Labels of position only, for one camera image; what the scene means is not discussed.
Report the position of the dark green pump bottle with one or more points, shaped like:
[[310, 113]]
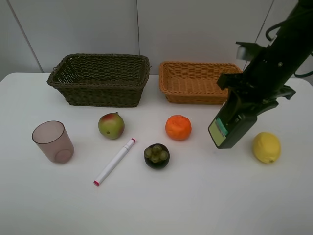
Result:
[[226, 134]]

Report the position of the orange tangerine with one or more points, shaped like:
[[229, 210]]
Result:
[[178, 127]]

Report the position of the green red mango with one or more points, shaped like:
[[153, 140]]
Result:
[[111, 125]]

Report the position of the yellow lemon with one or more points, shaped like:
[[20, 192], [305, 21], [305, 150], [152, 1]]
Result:
[[266, 147]]

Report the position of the dark purple mangosteen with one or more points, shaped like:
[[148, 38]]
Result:
[[157, 156]]

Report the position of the white marker pink caps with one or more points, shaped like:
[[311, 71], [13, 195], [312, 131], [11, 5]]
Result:
[[114, 162]]

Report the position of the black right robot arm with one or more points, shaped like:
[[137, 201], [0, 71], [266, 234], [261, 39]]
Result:
[[297, 28]]

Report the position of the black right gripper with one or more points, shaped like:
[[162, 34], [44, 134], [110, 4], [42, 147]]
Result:
[[263, 81]]

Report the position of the translucent pink plastic cup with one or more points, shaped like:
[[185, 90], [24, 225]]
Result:
[[53, 140]]

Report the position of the orange wicker basket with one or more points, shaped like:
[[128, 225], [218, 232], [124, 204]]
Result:
[[194, 83]]

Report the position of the dark brown wicker basket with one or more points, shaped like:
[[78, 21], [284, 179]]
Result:
[[101, 80]]

